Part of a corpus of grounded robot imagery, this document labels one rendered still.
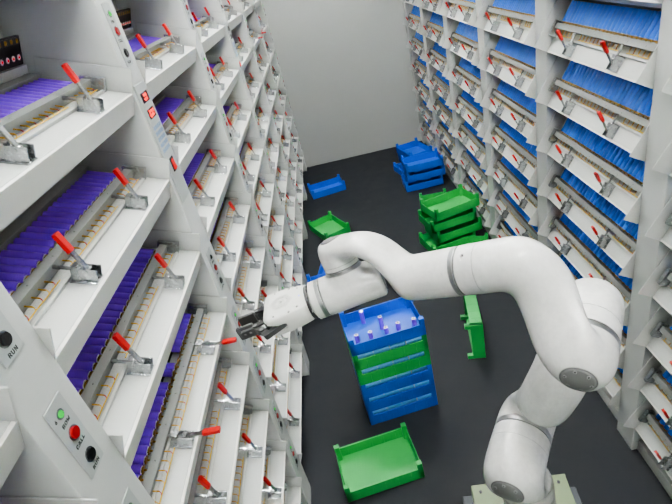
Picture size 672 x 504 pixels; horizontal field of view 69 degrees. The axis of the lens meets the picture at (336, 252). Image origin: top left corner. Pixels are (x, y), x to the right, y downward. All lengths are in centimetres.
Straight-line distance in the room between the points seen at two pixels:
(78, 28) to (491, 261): 91
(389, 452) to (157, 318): 130
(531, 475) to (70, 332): 88
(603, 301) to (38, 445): 82
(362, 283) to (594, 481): 130
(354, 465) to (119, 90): 158
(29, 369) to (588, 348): 74
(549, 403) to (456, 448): 113
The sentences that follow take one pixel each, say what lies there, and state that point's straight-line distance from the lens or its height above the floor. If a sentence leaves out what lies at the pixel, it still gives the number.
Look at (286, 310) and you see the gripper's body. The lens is 103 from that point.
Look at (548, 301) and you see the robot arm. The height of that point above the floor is 118.
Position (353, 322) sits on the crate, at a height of 40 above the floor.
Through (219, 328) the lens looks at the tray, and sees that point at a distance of 133.
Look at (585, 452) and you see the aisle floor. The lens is 212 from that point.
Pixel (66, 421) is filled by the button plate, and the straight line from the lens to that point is 72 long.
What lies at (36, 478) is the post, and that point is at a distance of 74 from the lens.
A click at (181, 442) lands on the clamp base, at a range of 107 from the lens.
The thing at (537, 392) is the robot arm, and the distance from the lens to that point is 100.
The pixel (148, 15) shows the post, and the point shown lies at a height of 167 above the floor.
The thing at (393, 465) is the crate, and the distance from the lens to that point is 208.
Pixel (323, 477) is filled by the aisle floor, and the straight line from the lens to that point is 211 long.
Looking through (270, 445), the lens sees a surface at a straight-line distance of 175.
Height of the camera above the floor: 169
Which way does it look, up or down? 30 degrees down
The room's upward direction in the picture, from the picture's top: 15 degrees counter-clockwise
